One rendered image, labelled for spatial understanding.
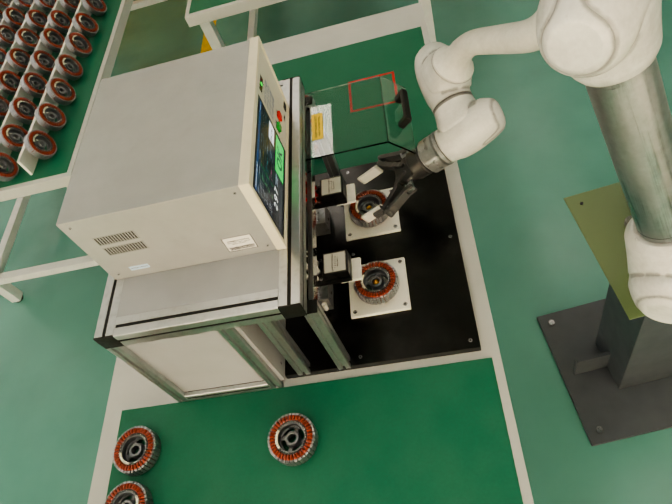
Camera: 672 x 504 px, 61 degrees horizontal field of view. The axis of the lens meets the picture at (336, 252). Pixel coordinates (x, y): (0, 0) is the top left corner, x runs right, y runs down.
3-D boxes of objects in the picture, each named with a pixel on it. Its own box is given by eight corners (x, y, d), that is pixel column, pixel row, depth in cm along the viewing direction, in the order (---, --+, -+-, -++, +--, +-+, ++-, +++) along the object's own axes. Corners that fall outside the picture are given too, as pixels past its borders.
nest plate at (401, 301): (404, 259, 149) (403, 256, 148) (411, 309, 140) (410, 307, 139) (348, 269, 152) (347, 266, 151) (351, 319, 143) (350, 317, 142)
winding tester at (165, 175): (289, 106, 141) (258, 35, 125) (287, 248, 116) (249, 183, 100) (146, 140, 149) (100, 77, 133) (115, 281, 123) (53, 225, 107)
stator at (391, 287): (396, 263, 147) (393, 255, 144) (403, 300, 141) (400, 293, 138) (354, 272, 149) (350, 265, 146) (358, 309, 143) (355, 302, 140)
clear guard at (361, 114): (405, 88, 150) (401, 70, 146) (416, 153, 136) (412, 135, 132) (287, 116, 157) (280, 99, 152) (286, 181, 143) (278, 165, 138)
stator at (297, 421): (317, 413, 134) (312, 408, 131) (320, 462, 127) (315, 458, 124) (271, 421, 135) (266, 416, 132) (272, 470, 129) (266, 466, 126)
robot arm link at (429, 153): (436, 150, 134) (416, 163, 138) (458, 168, 140) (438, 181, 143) (431, 123, 140) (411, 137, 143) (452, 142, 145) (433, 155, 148)
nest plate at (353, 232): (395, 189, 163) (394, 186, 162) (401, 231, 154) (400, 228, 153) (344, 200, 166) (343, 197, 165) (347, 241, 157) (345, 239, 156)
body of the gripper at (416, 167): (414, 139, 143) (386, 158, 148) (419, 163, 138) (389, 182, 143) (432, 153, 147) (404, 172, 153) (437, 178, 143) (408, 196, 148)
